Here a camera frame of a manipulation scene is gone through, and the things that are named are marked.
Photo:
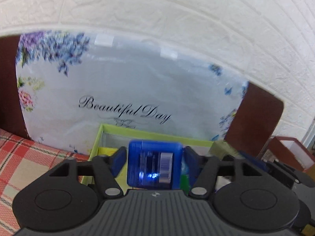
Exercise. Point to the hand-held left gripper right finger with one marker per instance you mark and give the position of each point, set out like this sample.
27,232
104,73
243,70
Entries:
191,159

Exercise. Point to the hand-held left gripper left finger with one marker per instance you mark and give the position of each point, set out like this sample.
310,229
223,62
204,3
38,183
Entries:
119,159

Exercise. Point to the light green cardboard box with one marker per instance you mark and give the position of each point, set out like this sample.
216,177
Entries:
147,135

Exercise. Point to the brown wooden headboard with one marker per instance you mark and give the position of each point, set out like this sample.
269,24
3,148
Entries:
253,118

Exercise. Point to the blue plastic cube container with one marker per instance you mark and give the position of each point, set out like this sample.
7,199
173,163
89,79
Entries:
147,167

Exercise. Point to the plaid tablecloth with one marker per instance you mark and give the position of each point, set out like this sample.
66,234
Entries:
24,157

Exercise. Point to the floral plastic sheet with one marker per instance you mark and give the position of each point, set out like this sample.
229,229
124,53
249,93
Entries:
123,78

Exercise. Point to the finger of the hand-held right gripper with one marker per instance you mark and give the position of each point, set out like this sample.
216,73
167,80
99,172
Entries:
258,163

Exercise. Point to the brown cardboard box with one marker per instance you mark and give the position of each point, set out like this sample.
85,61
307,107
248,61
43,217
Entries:
278,150

